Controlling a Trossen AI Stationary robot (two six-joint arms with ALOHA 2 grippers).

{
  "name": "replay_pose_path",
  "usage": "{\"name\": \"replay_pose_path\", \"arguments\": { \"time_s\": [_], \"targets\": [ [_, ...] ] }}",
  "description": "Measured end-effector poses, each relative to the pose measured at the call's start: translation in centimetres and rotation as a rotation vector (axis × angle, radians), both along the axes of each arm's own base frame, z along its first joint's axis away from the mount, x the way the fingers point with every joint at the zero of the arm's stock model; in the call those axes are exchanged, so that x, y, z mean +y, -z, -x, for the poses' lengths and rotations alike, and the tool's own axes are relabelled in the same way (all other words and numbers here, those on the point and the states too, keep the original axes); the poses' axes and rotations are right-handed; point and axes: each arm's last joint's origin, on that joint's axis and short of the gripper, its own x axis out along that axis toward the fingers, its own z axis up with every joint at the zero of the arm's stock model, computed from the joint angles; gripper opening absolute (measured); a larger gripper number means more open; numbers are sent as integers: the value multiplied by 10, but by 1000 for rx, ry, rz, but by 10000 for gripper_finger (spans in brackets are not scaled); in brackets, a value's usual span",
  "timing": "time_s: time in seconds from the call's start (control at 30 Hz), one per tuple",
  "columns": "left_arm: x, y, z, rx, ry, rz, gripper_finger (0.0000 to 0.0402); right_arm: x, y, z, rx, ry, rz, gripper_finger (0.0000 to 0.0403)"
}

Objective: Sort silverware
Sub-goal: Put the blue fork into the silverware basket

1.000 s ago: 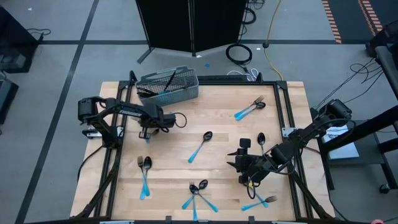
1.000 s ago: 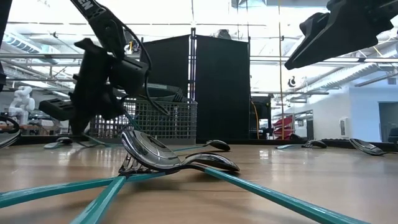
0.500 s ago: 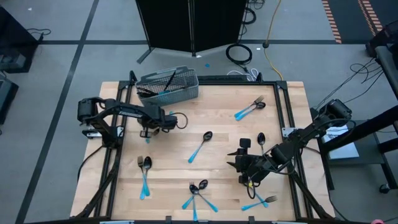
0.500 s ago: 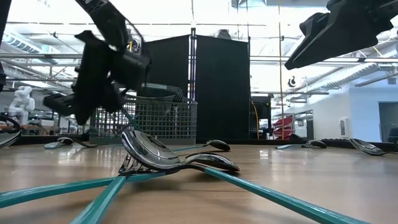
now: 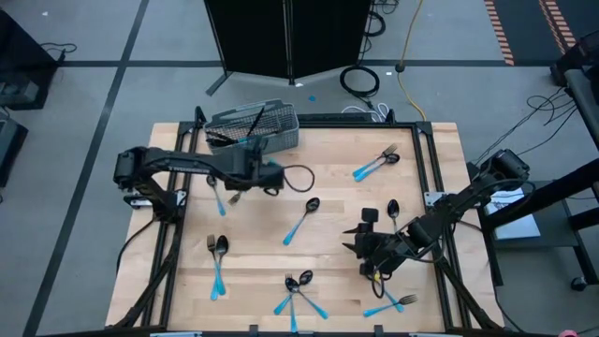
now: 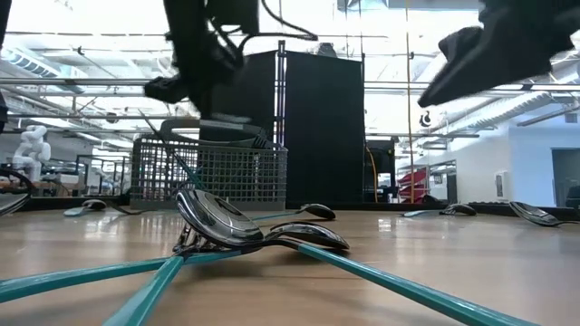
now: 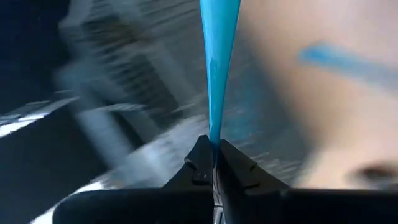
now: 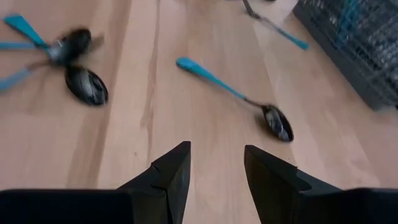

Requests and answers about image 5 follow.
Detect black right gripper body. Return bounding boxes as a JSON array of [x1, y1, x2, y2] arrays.
[[356, 208, 408, 276]]

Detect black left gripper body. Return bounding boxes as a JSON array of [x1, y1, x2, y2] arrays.
[[224, 149, 285, 194]]

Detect black power strip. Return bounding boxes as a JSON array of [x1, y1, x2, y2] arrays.
[[297, 111, 375, 125]]

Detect black folding partition screen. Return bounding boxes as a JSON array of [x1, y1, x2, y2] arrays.
[[203, 0, 375, 97]]

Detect white paper sheet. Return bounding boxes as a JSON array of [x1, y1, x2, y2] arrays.
[[483, 192, 543, 242]]

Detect black side table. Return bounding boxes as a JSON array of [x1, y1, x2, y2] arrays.
[[476, 157, 599, 287]]

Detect grey workbench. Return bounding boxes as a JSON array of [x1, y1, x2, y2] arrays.
[[563, 68, 599, 151]]

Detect black equipment case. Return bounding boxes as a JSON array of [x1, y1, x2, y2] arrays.
[[0, 116, 29, 188]]

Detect black equipment cabinet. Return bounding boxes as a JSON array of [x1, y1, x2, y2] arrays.
[[0, 8, 60, 111]]

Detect black metal table frame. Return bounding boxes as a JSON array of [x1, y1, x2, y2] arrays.
[[111, 106, 504, 334]]

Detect white cable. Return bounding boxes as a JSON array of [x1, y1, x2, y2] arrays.
[[341, 102, 390, 124]]

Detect coiled black cable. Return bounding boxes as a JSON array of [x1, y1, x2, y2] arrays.
[[339, 65, 381, 111]]

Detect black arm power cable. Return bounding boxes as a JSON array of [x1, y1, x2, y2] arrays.
[[115, 217, 158, 276]]

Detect yellow extension cable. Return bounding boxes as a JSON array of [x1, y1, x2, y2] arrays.
[[395, 0, 428, 122]]

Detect black looped cable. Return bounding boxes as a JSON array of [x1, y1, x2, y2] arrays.
[[364, 0, 399, 62]]

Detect black floor cable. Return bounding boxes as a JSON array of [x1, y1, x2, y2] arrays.
[[517, 106, 581, 158], [472, 87, 566, 164]]

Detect thin black cable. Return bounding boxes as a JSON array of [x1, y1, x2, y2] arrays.
[[40, 41, 79, 62]]

